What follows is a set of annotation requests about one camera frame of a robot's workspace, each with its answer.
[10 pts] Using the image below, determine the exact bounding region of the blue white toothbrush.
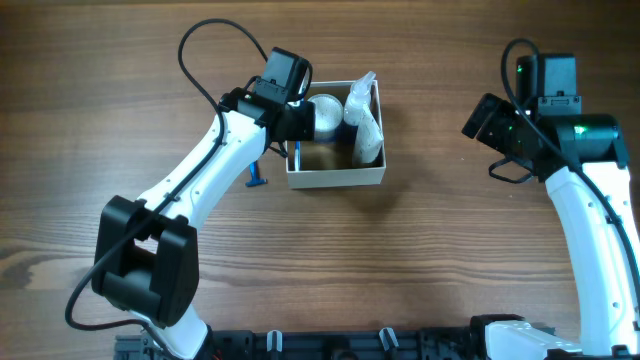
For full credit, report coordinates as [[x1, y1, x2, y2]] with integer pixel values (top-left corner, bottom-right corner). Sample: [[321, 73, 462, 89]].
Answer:
[[293, 141, 301, 172]]

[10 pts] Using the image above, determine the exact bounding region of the blue disposable razor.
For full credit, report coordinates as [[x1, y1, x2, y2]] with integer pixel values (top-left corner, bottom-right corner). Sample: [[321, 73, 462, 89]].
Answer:
[[245, 161, 267, 187]]

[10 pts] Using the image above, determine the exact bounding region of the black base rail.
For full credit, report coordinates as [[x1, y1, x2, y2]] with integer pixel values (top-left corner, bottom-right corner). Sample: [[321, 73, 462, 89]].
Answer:
[[113, 324, 559, 360]]

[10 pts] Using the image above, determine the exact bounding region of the cotton swab tub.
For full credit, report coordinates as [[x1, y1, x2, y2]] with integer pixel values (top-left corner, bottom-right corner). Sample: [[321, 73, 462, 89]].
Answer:
[[308, 94, 344, 143]]

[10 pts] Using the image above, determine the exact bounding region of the white cardboard box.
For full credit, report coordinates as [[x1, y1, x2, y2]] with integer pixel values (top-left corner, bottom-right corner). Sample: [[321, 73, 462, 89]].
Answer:
[[284, 80, 387, 189]]

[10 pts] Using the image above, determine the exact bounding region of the black right camera cable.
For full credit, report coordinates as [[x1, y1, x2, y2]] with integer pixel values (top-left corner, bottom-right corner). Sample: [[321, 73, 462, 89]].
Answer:
[[487, 37, 640, 301]]

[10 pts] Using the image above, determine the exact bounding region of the white squeeze tube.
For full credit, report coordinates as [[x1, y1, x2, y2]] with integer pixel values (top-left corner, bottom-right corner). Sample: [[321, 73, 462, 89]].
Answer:
[[352, 104, 384, 167]]

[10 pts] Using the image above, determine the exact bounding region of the clear spray bottle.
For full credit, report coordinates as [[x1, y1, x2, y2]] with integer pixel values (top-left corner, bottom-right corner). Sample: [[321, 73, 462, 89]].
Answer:
[[343, 71, 376, 127]]

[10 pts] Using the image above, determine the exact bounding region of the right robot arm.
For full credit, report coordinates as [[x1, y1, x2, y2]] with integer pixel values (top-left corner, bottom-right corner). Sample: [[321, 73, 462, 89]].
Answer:
[[462, 53, 639, 359]]

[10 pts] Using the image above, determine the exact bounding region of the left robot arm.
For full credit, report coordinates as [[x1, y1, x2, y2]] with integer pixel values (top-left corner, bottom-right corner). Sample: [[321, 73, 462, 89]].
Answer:
[[91, 47, 315, 359]]

